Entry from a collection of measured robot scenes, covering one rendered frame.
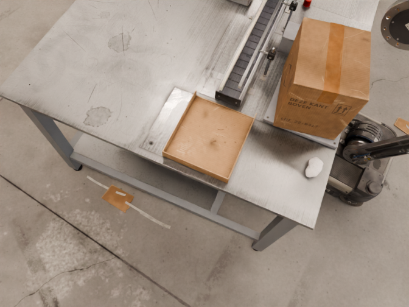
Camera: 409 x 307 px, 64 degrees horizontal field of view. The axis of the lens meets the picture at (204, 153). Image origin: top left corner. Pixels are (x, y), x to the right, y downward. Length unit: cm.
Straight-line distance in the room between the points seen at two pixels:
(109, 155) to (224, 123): 86
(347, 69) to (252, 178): 48
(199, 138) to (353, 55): 60
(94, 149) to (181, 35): 83
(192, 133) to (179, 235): 87
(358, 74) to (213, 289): 132
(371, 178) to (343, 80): 99
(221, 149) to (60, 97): 67
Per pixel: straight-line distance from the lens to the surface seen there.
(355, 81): 118
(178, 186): 183
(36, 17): 307
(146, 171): 188
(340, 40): 128
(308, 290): 207
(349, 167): 208
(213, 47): 153
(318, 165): 128
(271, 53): 136
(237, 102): 133
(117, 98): 138
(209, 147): 125
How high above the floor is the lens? 195
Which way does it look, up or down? 65 degrees down
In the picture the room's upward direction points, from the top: 7 degrees clockwise
